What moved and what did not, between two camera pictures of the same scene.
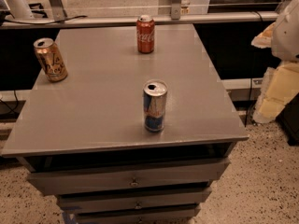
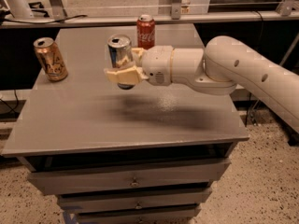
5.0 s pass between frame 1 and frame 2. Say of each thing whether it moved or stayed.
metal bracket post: stayed
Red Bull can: moved
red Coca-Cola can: stayed
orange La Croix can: stayed
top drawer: stayed
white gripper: moved
